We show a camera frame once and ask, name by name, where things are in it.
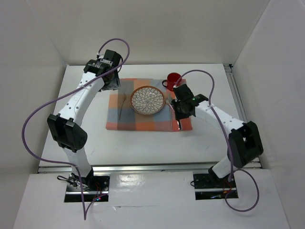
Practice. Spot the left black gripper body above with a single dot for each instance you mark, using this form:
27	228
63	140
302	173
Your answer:
113	84

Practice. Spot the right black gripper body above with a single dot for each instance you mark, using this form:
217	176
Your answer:
179	112

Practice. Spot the silver spoon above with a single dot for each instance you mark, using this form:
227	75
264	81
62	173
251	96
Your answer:
168	103

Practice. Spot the red enamel mug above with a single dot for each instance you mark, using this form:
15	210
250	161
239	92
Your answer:
173	79

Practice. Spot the floral patterned plate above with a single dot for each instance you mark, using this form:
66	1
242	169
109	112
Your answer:
147	100

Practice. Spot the silver fork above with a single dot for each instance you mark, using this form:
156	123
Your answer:
121	100

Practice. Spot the checkered orange grey cloth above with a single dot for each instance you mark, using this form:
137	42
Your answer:
122	117

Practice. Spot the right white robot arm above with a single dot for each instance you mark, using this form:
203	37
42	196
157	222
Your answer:
243	139

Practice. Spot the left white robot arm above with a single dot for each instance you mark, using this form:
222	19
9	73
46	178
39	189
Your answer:
65	127

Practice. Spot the aluminium frame rail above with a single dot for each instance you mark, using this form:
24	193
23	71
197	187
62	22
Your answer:
202	145

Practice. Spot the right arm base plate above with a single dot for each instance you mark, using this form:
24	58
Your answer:
205	189

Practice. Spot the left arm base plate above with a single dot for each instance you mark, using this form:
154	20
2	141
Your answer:
99	189

